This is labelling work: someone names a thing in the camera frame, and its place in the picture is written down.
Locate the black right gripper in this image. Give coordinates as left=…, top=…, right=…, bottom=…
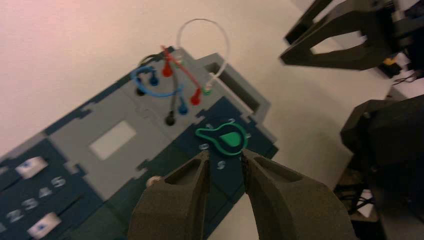
left=279, top=0, right=424, bottom=71

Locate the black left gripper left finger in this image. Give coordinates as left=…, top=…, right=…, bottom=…
left=127, top=150, right=212, bottom=240

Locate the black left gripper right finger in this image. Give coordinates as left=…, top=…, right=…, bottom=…
left=240, top=148, right=358, bottom=240

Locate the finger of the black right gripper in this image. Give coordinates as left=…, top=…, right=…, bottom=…
left=283, top=0, right=334, bottom=46

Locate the white wire with plugs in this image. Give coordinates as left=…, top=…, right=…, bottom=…
left=175, top=18, right=231, bottom=96

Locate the green rotary dial knob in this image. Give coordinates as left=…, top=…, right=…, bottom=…
left=194, top=121, right=249, bottom=157

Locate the grey and teal task box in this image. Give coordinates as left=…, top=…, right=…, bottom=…
left=0, top=46, right=280, bottom=240

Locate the white slider knob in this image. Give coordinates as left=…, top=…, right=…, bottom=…
left=14, top=156, right=49, bottom=180
left=27, top=212, right=63, bottom=240

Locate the silver toggle switch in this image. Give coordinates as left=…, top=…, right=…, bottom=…
left=145, top=175, right=164, bottom=188

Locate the thin black cable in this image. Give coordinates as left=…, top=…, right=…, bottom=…
left=393, top=70, right=424, bottom=86

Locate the black wire with plugs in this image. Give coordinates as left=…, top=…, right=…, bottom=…
left=135, top=52, right=181, bottom=127

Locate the blue wire with plugs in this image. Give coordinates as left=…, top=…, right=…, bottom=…
left=130, top=65, right=190, bottom=116

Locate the red wire with plugs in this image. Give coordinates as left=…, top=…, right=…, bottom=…
left=160, top=45, right=203, bottom=107

